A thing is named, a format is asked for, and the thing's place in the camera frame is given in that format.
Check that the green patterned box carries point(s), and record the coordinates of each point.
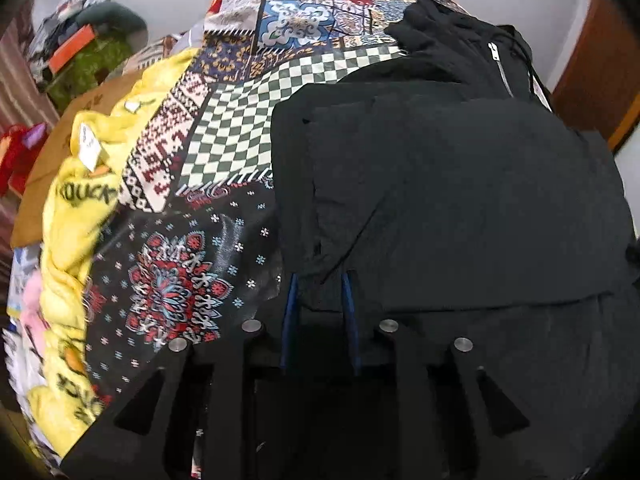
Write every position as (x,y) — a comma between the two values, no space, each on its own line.
(87,69)

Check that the yellow duck print blanket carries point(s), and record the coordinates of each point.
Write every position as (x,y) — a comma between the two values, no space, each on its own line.
(80,199)

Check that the orange flat box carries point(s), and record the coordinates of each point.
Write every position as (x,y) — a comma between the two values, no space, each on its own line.
(63,54)

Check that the black zip hoodie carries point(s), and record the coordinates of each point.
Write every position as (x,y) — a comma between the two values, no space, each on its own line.
(493,263)

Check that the red bag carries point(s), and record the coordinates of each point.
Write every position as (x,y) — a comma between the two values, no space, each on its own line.
(20,147)

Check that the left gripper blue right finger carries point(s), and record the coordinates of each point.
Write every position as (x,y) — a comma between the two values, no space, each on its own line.
(349,313)

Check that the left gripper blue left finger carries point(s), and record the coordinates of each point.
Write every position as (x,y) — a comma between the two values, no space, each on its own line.
(289,320)

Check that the brown wooden door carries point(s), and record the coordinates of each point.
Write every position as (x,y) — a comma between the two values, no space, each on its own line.
(599,89)

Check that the patchwork patterned bedspread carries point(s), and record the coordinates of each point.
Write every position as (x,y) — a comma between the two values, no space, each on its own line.
(192,245)

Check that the striped pink curtain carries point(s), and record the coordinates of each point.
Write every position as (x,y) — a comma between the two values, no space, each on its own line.
(21,101)

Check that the dark green cushion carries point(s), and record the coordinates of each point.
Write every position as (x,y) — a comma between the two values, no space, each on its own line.
(111,18)

